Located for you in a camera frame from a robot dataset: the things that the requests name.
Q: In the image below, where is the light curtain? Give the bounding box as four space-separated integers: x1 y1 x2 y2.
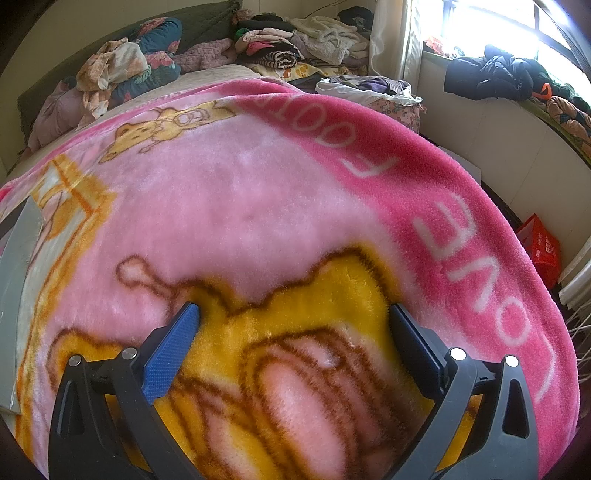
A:
367 0 444 88

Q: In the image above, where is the pink fuzzy garment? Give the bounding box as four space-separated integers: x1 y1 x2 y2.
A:
173 38 238 73

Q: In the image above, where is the shallow cardboard box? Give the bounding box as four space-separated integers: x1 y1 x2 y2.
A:
0 196 49 414

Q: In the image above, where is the orange and green clothing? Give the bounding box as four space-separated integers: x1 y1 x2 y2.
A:
531 69 591 158

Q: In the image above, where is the red paper bag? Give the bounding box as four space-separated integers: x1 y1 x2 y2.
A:
515 213 563 289

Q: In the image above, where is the pink quilted bundle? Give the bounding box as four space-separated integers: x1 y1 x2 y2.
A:
28 78 93 148

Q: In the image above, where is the dark puffer jacket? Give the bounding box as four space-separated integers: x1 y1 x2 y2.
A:
444 44 550 102

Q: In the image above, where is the window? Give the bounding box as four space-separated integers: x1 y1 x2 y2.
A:
418 0 591 75

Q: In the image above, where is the pile of folded clothes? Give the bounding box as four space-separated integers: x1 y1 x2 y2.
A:
233 6 375 77

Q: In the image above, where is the peach floral garment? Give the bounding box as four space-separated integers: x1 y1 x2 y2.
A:
76 39 151 116

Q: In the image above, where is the floral fabric bin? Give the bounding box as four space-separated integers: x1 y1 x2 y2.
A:
369 97 428 134

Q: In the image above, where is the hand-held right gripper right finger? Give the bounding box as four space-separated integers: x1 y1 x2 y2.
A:
389 302 541 480

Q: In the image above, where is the pink bear printed blanket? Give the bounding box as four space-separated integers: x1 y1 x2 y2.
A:
0 76 580 480

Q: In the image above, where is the white bag of clothes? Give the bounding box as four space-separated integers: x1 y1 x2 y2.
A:
315 75 414 103

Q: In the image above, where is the white rack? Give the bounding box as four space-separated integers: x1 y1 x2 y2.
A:
556 251 591 342

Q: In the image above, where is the pile of clothes on bed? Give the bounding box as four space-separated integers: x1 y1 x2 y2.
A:
108 17 183 104
16 0 243 121

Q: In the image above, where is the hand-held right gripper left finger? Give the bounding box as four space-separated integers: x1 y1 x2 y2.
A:
48 301 208 480

